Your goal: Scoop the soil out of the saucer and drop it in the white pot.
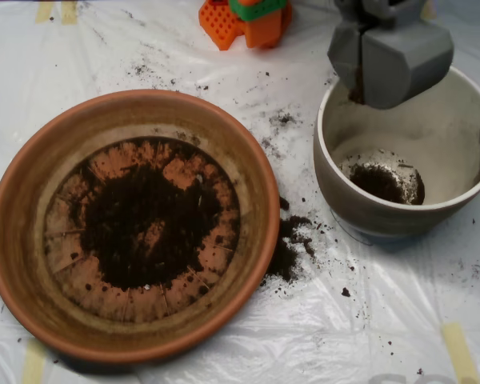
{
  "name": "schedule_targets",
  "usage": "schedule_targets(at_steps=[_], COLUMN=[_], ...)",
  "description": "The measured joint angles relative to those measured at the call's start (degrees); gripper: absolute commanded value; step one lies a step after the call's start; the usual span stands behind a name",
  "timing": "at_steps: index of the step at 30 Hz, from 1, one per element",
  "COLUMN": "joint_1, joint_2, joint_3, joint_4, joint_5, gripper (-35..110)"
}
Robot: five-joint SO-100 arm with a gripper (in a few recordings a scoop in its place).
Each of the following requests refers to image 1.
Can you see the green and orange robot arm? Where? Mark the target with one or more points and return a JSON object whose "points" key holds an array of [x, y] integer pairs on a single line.
{"points": [[264, 28]]}

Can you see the dark soil pile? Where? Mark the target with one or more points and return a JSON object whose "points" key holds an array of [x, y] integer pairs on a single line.
{"points": [[128, 224]]}

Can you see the white ceramic pot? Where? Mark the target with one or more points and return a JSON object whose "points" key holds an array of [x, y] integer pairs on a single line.
{"points": [[444, 132]]}

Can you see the clear plastic cover sheet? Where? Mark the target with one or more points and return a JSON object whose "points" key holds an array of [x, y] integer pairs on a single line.
{"points": [[344, 340]]}

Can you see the small dark brown food crumb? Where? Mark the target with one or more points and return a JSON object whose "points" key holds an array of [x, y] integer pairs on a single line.
{"points": [[345, 292]]}

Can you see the spilled soil heap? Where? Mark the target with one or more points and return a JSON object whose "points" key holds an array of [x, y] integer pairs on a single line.
{"points": [[286, 256]]}

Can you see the terracotta plant saucer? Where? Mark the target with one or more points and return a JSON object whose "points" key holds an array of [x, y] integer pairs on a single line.
{"points": [[20, 240]]}

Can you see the beige masking tape strip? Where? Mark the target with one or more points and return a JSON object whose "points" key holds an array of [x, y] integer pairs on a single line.
{"points": [[33, 364], [428, 12], [69, 14], [460, 352], [44, 12]]}

